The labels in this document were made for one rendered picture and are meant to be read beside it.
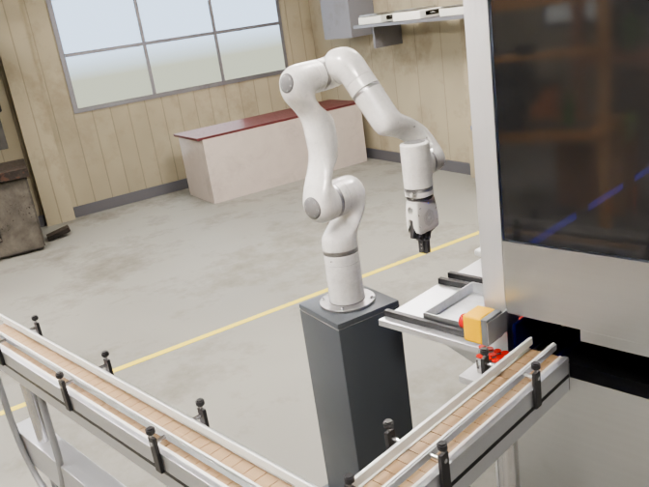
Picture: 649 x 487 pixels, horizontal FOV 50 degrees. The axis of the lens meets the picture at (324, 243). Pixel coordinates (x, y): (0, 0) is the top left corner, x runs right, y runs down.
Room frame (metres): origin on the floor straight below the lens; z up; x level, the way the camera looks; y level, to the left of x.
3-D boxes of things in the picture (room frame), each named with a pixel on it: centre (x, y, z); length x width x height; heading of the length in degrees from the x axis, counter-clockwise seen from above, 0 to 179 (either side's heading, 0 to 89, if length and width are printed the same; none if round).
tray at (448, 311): (1.85, -0.47, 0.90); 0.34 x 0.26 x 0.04; 42
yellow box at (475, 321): (1.59, -0.37, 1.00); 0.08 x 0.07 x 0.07; 42
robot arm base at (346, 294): (2.18, -0.05, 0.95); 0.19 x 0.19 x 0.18
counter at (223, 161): (8.04, 0.41, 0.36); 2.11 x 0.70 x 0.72; 120
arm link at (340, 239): (2.20, -0.07, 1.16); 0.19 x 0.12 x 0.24; 136
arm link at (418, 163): (1.95, -0.30, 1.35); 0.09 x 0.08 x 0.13; 136
